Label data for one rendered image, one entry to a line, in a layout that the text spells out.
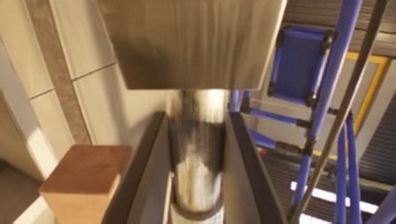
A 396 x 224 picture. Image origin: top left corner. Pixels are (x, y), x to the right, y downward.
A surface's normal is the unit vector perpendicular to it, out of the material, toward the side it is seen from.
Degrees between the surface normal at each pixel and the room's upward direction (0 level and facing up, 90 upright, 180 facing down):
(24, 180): 83
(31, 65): 0
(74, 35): 0
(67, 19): 0
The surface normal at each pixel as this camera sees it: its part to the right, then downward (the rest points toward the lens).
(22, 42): 0.91, 0.22
